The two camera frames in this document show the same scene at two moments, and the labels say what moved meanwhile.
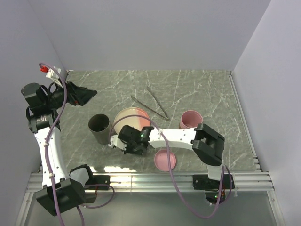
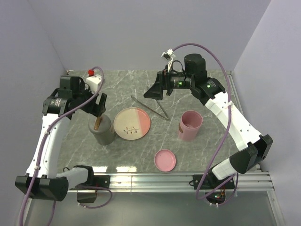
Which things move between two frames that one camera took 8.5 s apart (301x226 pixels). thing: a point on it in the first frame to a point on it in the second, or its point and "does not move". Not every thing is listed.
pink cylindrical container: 190,119 does not move
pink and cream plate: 135,121 does not move
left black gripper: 77,95 to 101,105
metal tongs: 167,117 does not move
